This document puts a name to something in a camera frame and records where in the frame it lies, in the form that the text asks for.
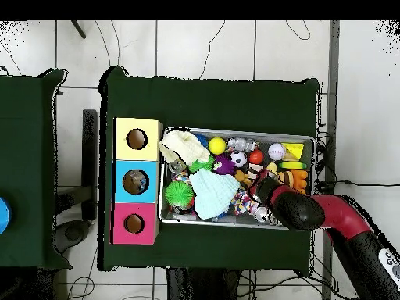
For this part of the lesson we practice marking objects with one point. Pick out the white multicoloured printed packet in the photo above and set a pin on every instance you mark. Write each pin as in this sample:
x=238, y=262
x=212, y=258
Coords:
x=245, y=201

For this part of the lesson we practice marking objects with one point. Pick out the yellow duck toy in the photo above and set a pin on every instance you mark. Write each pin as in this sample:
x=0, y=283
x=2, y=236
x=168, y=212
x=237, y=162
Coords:
x=272, y=167

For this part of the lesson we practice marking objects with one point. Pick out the dark green side table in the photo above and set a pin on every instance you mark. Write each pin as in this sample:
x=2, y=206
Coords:
x=31, y=125

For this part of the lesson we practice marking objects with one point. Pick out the toy hamburger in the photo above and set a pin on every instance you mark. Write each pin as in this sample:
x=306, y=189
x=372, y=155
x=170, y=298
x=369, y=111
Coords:
x=287, y=177

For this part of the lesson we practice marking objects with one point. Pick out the white baseball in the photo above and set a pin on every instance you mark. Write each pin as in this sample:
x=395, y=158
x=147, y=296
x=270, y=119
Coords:
x=277, y=151

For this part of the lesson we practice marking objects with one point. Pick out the purple fuzzy toy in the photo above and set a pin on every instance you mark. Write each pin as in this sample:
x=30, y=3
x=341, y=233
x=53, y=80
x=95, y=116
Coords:
x=224, y=165

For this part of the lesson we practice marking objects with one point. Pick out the blue spiky ball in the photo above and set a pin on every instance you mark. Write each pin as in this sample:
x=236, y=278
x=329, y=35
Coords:
x=201, y=139

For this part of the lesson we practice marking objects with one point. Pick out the green fuzzy toy with eyes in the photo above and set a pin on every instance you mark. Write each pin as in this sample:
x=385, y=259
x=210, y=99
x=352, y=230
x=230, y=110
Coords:
x=179, y=194

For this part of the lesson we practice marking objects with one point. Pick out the crushed silver can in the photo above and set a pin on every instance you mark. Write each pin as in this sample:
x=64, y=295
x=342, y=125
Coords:
x=177, y=165

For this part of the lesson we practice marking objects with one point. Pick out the pale yellow cloth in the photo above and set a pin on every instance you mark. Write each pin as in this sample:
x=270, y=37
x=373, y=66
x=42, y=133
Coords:
x=184, y=147

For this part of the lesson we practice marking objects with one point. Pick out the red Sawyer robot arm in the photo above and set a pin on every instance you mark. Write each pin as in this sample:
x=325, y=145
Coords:
x=337, y=219

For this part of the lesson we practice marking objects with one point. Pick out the blue round plate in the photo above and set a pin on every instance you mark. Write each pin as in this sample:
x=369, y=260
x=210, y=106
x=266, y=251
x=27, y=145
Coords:
x=3, y=215

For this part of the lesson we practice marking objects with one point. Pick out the small wooden block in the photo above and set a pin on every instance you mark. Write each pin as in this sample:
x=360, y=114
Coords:
x=255, y=169

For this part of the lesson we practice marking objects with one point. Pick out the silver robot toy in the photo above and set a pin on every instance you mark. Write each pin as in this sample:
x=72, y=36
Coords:
x=242, y=144

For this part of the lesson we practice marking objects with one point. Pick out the small green spiky toy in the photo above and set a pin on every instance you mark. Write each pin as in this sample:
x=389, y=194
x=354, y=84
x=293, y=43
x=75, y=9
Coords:
x=201, y=165

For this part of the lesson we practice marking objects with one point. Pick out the mint green cloth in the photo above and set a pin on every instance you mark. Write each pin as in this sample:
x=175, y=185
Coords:
x=214, y=194

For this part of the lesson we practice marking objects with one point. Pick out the orange plush toy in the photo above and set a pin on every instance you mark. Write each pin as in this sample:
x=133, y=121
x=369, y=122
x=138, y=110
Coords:
x=242, y=179

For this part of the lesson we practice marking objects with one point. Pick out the small red ball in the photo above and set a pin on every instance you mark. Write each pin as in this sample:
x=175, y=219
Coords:
x=256, y=156

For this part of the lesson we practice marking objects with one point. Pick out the wooden box with three holes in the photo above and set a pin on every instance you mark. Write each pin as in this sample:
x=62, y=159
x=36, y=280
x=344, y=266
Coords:
x=122, y=187

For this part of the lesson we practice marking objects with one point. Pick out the orange spiky toy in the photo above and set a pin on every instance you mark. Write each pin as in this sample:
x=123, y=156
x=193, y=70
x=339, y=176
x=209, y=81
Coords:
x=301, y=181

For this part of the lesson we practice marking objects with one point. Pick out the yellow ball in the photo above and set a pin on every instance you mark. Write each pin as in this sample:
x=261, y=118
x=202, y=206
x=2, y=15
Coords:
x=217, y=145

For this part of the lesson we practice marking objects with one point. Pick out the yellow toy banana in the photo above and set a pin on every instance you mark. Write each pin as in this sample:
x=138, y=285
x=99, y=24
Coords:
x=294, y=165

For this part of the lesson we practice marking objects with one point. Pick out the clear mesh bin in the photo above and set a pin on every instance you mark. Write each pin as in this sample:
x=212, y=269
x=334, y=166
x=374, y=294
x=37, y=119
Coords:
x=187, y=220

